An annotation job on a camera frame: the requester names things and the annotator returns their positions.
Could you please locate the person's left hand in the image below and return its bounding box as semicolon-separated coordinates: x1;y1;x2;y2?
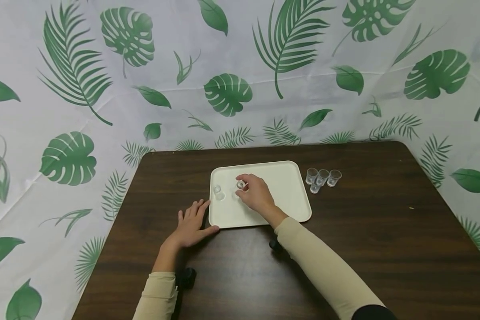
166;199;220;249

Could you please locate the person's right hand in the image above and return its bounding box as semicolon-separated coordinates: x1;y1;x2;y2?
236;174;276;213

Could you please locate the person's right forearm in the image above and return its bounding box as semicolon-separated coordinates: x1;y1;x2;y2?
263;205;398;320

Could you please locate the person's left forearm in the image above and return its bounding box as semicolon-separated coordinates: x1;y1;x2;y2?
132;240;184;320

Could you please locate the white plastic tray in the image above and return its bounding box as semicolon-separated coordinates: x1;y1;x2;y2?
208;160;312;229

